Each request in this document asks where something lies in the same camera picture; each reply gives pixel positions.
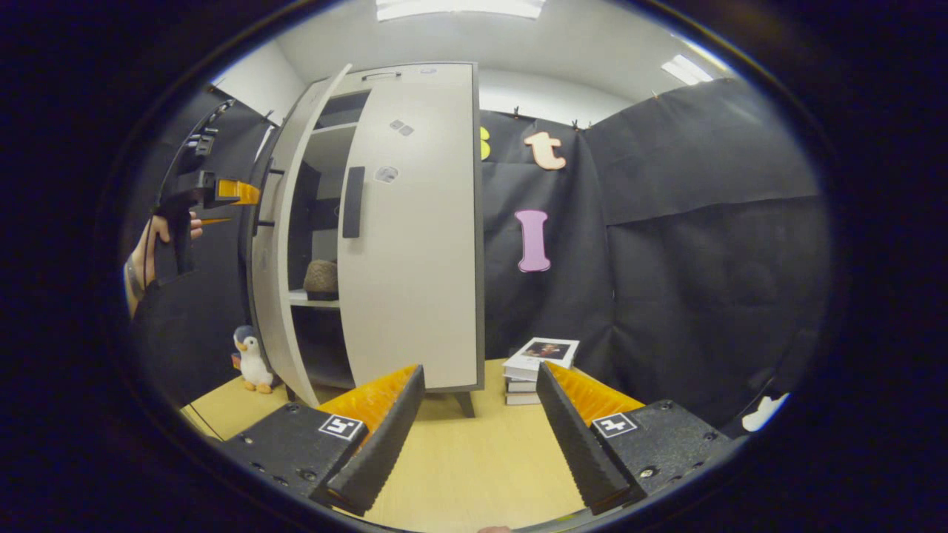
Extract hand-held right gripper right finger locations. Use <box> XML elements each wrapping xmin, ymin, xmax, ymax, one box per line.
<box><xmin>536</xmin><ymin>361</ymin><xmax>732</xmax><ymax>517</ymax></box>

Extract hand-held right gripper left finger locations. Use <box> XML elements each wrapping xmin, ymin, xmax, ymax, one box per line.
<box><xmin>222</xmin><ymin>364</ymin><xmax>427</xmax><ymax>517</ymax></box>

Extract white shoe cabinet door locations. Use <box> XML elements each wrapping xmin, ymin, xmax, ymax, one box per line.
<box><xmin>248</xmin><ymin>63</ymin><xmax>355</xmax><ymax>408</ymax></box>
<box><xmin>337</xmin><ymin>63</ymin><xmax>486</xmax><ymax>393</ymax></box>

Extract white shoe cabinet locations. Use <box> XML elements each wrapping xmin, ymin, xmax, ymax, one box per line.
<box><xmin>244</xmin><ymin>61</ymin><xmax>486</xmax><ymax>419</ymax></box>

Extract brown fuzzy shoe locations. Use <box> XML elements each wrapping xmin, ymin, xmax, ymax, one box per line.
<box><xmin>303</xmin><ymin>259</ymin><xmax>340</xmax><ymax>301</ymax></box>

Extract white photo cover book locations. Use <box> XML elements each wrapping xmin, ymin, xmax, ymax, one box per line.
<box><xmin>504</xmin><ymin>337</ymin><xmax>581</xmax><ymax>382</ymax></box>

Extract penguin plush toy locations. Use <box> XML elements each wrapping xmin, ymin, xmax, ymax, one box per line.
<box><xmin>231</xmin><ymin>324</ymin><xmax>276</xmax><ymax>395</ymax></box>

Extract black backdrop cloth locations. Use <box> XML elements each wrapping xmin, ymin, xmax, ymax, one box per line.
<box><xmin>478</xmin><ymin>78</ymin><xmax>834</xmax><ymax>430</ymax></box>

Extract large ceiling light panel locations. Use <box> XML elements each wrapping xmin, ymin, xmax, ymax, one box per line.
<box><xmin>375</xmin><ymin>0</ymin><xmax>547</xmax><ymax>21</ymax></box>

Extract small ceiling light panel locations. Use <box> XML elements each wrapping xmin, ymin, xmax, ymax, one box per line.
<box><xmin>661</xmin><ymin>53</ymin><xmax>715</xmax><ymax>86</ymax></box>

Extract black door handle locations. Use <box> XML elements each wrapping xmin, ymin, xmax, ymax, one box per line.
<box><xmin>241</xmin><ymin>126</ymin><xmax>286</xmax><ymax>238</ymax></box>
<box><xmin>341</xmin><ymin>166</ymin><xmax>367</xmax><ymax>239</ymax></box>

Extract thin black cable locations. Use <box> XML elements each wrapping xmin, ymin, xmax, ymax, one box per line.
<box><xmin>180</xmin><ymin>403</ymin><xmax>223</xmax><ymax>443</ymax></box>

